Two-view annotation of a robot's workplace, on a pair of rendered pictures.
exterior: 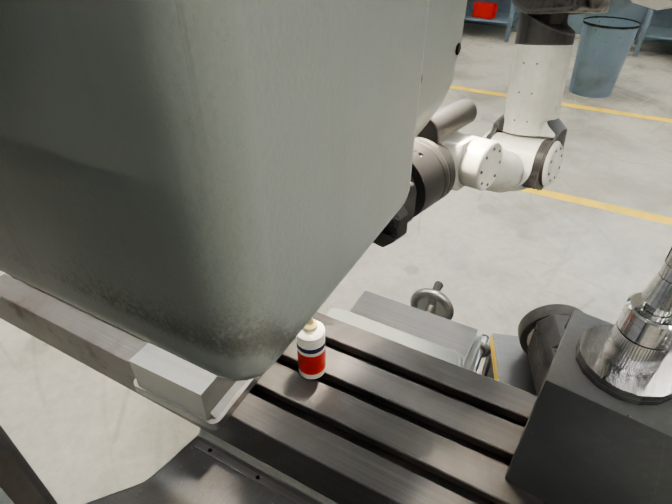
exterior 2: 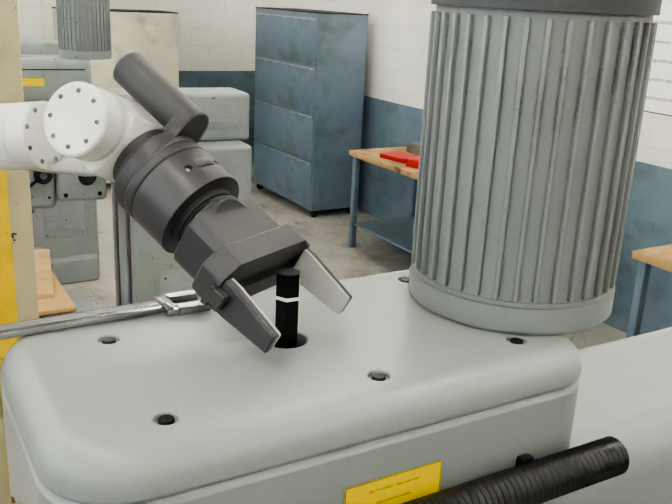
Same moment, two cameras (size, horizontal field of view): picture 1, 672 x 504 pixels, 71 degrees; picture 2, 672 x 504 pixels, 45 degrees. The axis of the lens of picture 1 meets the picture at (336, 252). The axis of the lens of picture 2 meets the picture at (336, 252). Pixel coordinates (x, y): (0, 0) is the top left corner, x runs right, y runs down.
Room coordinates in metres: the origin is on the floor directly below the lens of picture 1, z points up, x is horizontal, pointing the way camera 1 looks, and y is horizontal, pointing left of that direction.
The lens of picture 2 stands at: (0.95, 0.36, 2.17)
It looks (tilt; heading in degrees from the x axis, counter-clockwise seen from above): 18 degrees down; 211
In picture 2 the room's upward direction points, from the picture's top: 3 degrees clockwise
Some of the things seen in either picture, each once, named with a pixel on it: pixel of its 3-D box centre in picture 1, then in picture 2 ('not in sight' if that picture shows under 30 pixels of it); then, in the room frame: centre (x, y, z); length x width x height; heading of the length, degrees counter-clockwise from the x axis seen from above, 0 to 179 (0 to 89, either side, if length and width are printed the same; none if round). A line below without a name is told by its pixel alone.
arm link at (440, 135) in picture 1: (445, 153); not in sight; (0.57, -0.14, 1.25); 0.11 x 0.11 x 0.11; 47
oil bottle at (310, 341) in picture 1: (311, 343); not in sight; (0.45, 0.03, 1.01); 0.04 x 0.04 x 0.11
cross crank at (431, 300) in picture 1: (427, 315); not in sight; (0.87, -0.23, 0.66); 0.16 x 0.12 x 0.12; 152
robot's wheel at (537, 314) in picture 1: (554, 334); not in sight; (0.96, -0.64, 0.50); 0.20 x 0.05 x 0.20; 81
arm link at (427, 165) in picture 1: (385, 194); not in sight; (0.50, -0.06, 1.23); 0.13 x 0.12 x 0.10; 47
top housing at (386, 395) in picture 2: not in sight; (298, 417); (0.42, 0.01, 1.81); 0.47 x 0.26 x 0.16; 152
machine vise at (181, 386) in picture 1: (244, 301); not in sight; (0.54, 0.14, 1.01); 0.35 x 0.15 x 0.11; 153
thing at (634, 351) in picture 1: (641, 337); not in sight; (0.30, -0.28, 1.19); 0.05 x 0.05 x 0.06
